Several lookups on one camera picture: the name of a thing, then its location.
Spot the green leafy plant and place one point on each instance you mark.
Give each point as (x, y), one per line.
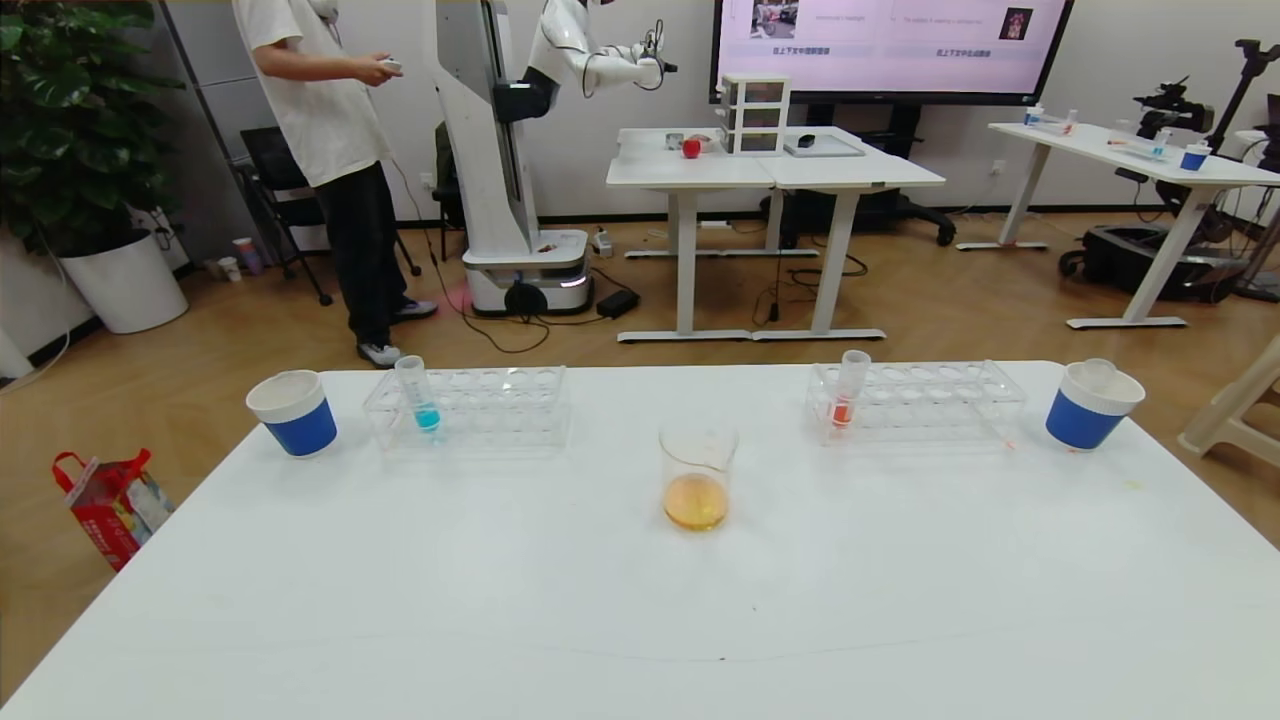
(70, 120)

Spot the black office chair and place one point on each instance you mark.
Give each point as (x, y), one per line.
(275, 170)

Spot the black tripod stand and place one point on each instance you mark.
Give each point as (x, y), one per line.
(1255, 60)

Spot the beige plastic stool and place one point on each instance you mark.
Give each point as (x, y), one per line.
(1235, 410)

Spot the black display stand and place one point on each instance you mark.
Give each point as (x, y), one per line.
(900, 205)

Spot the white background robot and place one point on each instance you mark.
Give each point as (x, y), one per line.
(500, 200)

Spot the black camera rig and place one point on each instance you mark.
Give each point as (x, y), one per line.
(1175, 103)

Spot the blue and white paper cup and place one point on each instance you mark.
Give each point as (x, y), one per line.
(300, 425)
(1085, 420)

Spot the clear acrylic test tube rack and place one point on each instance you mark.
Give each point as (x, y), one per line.
(905, 405)
(490, 412)

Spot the white drawer unit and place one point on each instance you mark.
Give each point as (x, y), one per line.
(755, 115)

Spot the pink tumbler cup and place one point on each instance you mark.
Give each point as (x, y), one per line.
(248, 258)

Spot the person in white shirt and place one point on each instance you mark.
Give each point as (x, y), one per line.
(320, 110)

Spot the white standing desk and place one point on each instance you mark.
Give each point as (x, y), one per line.
(1100, 145)
(650, 168)
(860, 172)

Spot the large wall display screen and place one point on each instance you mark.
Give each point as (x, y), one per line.
(900, 50)

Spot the yellow pigment test tube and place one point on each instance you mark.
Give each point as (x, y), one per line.
(1100, 375)

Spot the grey flat pad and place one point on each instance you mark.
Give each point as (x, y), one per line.
(835, 148)

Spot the small white cup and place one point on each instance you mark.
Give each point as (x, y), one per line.
(230, 270)

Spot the small blue paper cup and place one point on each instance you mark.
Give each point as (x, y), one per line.
(1194, 158)

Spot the white plant pot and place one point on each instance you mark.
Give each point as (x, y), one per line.
(125, 285)

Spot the blue pigment test tube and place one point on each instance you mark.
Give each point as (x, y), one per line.
(427, 417)

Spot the clear glass beaker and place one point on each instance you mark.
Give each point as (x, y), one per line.
(698, 505)

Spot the white power strip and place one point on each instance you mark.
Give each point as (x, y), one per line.
(602, 242)

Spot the black power adapter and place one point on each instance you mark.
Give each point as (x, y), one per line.
(618, 303)

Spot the red shopping bag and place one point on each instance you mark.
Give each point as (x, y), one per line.
(105, 520)

